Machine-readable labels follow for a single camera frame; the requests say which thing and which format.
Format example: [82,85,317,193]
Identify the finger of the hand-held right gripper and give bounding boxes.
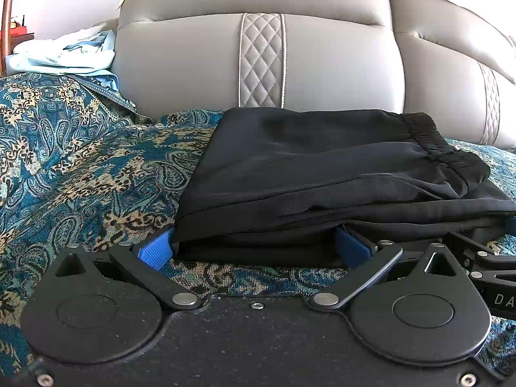
[442,231,516,272]

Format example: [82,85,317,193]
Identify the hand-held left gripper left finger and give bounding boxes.
[54,227,203,312]

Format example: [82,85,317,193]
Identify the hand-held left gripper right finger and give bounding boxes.
[308,226,472,312]

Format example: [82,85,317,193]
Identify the black pants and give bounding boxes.
[175,107,516,269]

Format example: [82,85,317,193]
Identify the teal patterned blanket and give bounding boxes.
[0,72,516,377]

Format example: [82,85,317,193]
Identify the grey-blue cloth strip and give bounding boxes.
[78,73,141,117]

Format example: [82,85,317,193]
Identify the beige leather headboard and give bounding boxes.
[110,0,516,150]

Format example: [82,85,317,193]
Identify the light blue clothes pile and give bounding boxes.
[6,22,121,91]

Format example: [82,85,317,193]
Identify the curved wooden post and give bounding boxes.
[0,0,19,75]

